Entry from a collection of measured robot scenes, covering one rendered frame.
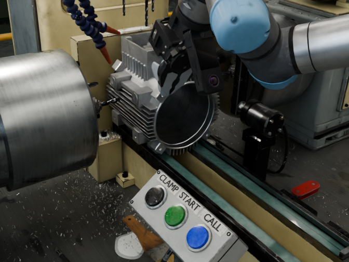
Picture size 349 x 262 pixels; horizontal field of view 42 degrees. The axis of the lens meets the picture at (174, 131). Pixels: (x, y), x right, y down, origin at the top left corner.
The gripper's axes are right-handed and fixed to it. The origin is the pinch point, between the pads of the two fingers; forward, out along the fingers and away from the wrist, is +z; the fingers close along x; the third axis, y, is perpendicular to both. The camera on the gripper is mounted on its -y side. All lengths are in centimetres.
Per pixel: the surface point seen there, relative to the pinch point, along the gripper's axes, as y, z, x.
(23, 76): 9.5, -2.0, 25.8
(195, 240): -31.2, -15.8, 19.5
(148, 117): -0.7, 5.7, 3.0
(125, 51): 18.2, 7.2, -1.4
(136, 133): -0.1, 12.6, 3.7
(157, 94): 1.5, 1.4, 1.2
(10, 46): 266, 279, -69
